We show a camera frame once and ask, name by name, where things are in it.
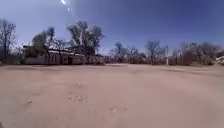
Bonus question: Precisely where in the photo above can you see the tall leafy tree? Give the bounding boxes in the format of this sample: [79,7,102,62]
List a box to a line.
[66,21,106,58]

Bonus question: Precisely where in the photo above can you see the row of bare trees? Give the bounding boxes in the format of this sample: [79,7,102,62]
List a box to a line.
[105,40,224,66]

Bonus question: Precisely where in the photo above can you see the low pale building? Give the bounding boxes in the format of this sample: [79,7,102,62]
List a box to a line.
[21,45,105,66]

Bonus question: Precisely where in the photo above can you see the small pale structure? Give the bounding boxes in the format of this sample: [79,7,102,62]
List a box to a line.
[215,55,224,66]

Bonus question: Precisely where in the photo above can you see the bare tree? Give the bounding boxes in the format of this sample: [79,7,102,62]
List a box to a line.
[0,18,18,65]

